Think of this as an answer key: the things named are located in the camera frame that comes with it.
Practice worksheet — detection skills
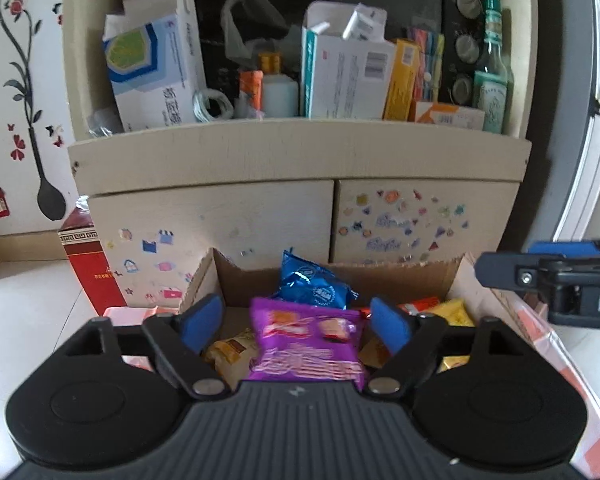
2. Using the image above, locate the brown cardboard box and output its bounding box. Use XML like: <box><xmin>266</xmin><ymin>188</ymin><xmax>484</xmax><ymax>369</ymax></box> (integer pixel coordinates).
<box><xmin>179</xmin><ymin>247</ymin><xmax>481</xmax><ymax>376</ymax></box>

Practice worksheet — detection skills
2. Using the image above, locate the coiled white cable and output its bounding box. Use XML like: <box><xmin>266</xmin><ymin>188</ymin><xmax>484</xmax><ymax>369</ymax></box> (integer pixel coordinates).
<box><xmin>192</xmin><ymin>87</ymin><xmax>235</xmax><ymax>123</ymax></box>

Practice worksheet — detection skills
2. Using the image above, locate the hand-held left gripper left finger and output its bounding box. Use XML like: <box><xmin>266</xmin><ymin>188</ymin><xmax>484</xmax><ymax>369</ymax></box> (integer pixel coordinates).
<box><xmin>60</xmin><ymin>293</ymin><xmax>232</xmax><ymax>402</ymax></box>

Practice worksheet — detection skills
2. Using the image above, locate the blue snack packet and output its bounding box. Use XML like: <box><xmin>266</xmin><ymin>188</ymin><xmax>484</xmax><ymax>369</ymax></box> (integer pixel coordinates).
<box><xmin>271</xmin><ymin>249</ymin><xmax>361</xmax><ymax>311</ymax></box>

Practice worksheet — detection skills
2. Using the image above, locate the grey door frame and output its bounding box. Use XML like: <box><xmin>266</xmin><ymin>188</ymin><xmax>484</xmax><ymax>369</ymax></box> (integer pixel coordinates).
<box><xmin>525</xmin><ymin>0</ymin><xmax>600</xmax><ymax>241</ymax></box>

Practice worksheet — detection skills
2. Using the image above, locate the rainbow striped box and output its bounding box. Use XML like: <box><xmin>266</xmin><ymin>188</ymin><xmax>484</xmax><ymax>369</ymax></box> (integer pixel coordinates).
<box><xmin>411</xmin><ymin>27</ymin><xmax>446</xmax><ymax>103</ymax></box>

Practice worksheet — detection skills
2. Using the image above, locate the clear plastic wrapper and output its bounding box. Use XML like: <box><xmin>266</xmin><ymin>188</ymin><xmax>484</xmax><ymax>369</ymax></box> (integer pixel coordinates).
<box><xmin>86</xmin><ymin>109</ymin><xmax>126</xmax><ymax>139</ymax></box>

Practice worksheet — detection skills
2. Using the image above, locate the white plastic bag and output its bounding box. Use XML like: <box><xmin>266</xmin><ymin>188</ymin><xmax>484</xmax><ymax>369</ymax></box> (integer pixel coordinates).
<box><xmin>221</xmin><ymin>0</ymin><xmax>303</xmax><ymax>68</ymax></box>

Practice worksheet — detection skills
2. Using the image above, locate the red and orange snack packet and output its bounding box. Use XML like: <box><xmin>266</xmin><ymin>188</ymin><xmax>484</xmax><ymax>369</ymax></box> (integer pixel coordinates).
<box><xmin>359</xmin><ymin>296</ymin><xmax>441</xmax><ymax>317</ymax></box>

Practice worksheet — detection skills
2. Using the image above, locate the orange and white flat box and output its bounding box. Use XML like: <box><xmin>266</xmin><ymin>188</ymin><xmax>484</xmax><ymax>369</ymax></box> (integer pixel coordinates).
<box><xmin>414</xmin><ymin>101</ymin><xmax>487</xmax><ymax>132</ymax></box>

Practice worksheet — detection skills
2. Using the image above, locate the yellow box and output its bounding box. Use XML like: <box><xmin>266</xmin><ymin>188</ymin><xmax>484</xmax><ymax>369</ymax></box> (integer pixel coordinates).
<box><xmin>382</xmin><ymin>38</ymin><xmax>421</xmax><ymax>122</ymax></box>

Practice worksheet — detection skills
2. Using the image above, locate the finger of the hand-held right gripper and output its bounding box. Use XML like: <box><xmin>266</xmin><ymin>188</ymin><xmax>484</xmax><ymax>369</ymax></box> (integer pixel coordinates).
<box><xmin>527</xmin><ymin>236</ymin><xmax>600</xmax><ymax>258</ymax></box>
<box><xmin>475</xmin><ymin>252</ymin><xmax>556</xmax><ymax>292</ymax></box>

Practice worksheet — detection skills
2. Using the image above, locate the purple snack packet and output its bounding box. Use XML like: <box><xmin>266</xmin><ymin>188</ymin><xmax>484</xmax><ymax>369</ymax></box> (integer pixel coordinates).
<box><xmin>248</xmin><ymin>296</ymin><xmax>370</xmax><ymax>392</ymax></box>

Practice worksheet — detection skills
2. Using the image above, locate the white bottle with orange cap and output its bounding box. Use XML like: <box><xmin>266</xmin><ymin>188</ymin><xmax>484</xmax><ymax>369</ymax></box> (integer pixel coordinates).
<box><xmin>257</xmin><ymin>52</ymin><xmax>301</xmax><ymax>118</ymax></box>

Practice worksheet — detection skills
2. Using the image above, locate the orange tube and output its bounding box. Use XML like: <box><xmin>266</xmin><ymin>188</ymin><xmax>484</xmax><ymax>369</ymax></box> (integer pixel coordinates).
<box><xmin>238</xmin><ymin>70</ymin><xmax>264</xmax><ymax>111</ymax></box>

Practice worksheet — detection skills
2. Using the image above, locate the orange brown snack packet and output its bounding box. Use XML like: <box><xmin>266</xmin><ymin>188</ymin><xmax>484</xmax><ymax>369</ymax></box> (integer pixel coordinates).
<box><xmin>358</xmin><ymin>337</ymin><xmax>393</xmax><ymax>368</ymax></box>

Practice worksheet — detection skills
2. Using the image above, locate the yellow waffle snack packet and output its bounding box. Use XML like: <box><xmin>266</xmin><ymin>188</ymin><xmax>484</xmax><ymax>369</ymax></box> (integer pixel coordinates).
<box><xmin>432</xmin><ymin>298</ymin><xmax>477</xmax><ymax>373</ymax></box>

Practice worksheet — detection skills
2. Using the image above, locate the green glass bottle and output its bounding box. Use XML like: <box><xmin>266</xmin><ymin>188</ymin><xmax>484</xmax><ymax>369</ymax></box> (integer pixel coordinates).
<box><xmin>472</xmin><ymin>0</ymin><xmax>515</xmax><ymax>136</ymax></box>

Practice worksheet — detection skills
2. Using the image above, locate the cabinet door with colourful stickers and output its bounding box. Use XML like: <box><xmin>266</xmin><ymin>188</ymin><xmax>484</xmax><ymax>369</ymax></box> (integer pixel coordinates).
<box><xmin>331</xmin><ymin>179</ymin><xmax>521</xmax><ymax>266</ymax></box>

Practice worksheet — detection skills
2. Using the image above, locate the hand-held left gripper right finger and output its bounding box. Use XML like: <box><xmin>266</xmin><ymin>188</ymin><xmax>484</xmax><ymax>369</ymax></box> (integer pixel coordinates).
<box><xmin>362</xmin><ymin>296</ymin><xmax>528</xmax><ymax>402</ymax></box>

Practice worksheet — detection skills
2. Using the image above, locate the blue and white carton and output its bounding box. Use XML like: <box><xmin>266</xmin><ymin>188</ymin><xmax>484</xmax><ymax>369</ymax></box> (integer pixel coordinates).
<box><xmin>102</xmin><ymin>0</ymin><xmax>207</xmax><ymax>133</ymax></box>

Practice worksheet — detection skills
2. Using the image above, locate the red patterned carton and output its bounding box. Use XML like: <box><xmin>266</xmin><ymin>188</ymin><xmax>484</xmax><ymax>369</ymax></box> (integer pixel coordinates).
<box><xmin>56</xmin><ymin>200</ymin><xmax>129</xmax><ymax>318</ymax></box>

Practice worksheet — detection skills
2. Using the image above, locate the yellow and brown snack packet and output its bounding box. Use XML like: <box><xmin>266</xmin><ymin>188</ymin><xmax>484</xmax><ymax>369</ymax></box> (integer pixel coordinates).
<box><xmin>201</xmin><ymin>330</ymin><xmax>259</xmax><ymax>386</ymax></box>

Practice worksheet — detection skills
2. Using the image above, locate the cabinet door with house stickers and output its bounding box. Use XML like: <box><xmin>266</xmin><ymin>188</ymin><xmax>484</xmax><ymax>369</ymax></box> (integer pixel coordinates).
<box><xmin>87</xmin><ymin>179</ymin><xmax>336</xmax><ymax>311</ymax></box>

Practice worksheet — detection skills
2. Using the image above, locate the open white barcode box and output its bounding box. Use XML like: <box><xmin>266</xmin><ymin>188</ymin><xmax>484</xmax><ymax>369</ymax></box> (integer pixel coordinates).
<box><xmin>300</xmin><ymin>0</ymin><xmax>398</xmax><ymax>121</ymax></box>

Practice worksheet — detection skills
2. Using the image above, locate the cream wooden cabinet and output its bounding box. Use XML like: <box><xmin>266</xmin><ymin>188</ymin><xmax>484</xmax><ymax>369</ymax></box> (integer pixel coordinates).
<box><xmin>62</xmin><ymin>0</ymin><xmax>538</xmax><ymax>311</ymax></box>

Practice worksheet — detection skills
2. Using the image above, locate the flower vine wall sticker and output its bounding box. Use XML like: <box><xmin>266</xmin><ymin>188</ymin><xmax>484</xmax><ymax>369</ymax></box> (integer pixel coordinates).
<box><xmin>0</xmin><ymin>0</ymin><xmax>71</xmax><ymax>222</ymax></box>

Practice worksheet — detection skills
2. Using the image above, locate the small white box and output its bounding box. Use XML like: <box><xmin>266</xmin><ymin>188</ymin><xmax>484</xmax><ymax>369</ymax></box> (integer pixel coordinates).
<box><xmin>342</xmin><ymin>4</ymin><xmax>387</xmax><ymax>42</ymax></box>

